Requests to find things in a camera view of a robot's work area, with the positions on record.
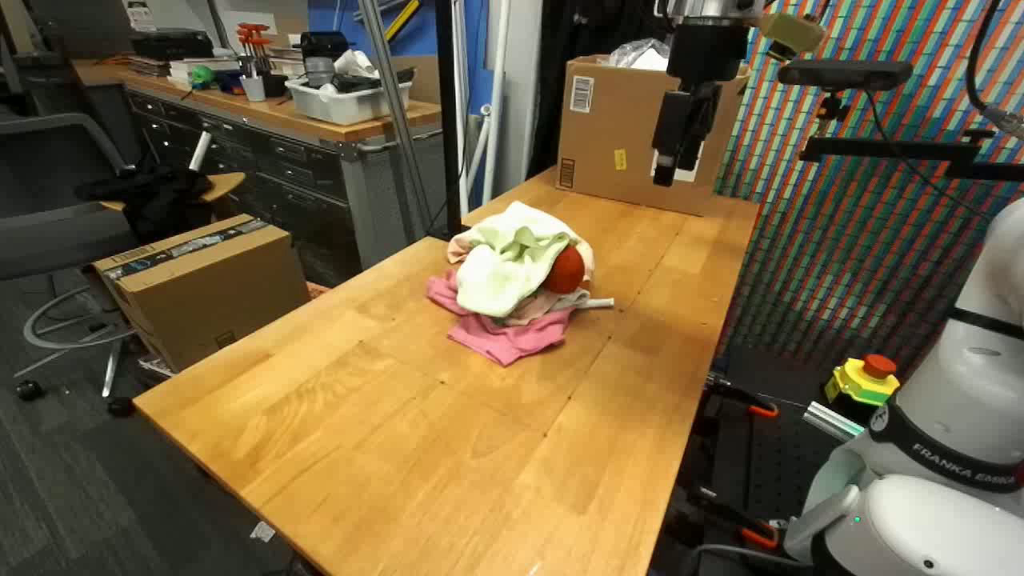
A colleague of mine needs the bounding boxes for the clear plastic bag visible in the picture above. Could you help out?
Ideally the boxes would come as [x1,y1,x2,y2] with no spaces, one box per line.
[604,35,680,75]

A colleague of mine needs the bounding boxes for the black bar camera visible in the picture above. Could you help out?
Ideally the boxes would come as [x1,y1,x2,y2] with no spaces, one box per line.
[776,54,917,120]

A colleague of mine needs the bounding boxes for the black vertical pole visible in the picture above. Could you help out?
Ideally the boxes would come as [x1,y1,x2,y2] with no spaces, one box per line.
[430,0,474,238]

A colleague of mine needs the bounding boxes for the magenta pink cloth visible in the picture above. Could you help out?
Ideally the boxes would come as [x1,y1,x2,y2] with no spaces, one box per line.
[427,268,575,370]

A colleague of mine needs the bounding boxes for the orange black clamp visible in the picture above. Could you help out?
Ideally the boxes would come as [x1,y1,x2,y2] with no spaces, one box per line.
[707,377,787,424]
[692,488,789,556]

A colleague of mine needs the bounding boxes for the black jacket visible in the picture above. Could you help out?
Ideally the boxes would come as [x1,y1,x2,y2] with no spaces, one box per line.
[75,163,217,245]

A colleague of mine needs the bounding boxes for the white plastic bin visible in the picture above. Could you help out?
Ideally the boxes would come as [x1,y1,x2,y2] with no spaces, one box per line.
[282,69,417,128]

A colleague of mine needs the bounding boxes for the yellow red emergency stop button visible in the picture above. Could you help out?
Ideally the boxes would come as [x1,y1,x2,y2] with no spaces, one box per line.
[824,348,902,429]

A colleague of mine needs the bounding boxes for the tall cardboard box white label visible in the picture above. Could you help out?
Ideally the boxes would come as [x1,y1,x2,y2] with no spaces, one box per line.
[554,51,753,216]

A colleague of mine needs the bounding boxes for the wooden stool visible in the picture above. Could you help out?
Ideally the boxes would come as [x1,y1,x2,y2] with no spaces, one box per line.
[100,166,250,216]

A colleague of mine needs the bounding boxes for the white pipe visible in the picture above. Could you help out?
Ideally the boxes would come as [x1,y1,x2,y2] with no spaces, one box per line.
[465,0,517,209]

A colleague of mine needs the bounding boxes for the wooden top workbench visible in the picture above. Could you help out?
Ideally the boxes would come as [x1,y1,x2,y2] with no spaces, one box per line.
[72,54,448,289]

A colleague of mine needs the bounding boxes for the red tomato plush toy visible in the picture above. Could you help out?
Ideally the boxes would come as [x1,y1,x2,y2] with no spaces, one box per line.
[545,242,591,297]

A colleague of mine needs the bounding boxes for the black canister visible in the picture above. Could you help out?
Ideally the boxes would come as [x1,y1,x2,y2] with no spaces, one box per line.
[297,28,354,88]

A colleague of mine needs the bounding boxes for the grey office chair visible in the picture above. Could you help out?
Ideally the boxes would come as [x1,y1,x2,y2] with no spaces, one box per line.
[0,108,148,421]

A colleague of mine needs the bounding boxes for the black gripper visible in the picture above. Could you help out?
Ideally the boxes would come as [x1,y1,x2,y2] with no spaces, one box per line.
[651,19,753,192]

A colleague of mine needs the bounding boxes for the light green towel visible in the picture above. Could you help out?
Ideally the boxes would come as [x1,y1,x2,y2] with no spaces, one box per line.
[453,199,590,318]

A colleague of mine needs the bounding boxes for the grey floor hose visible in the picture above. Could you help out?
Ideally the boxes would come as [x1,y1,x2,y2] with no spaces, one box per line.
[9,284,141,385]

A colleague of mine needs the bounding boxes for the flat cardboard box black tape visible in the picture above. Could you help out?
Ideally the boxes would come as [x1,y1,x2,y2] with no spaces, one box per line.
[90,211,315,374]

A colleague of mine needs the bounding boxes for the grey metal pole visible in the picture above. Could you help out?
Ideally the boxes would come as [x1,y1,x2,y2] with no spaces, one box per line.
[353,0,438,237]

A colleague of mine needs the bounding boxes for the black case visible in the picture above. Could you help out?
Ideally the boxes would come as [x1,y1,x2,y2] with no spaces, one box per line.
[128,25,217,64]

